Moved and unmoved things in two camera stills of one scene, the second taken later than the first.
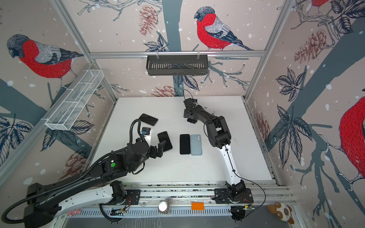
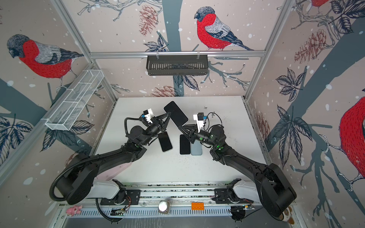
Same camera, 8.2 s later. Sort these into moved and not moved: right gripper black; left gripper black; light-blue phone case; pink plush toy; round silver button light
Moved: left gripper black; right gripper black
Not moved: pink plush toy; light-blue phone case; round silver button light
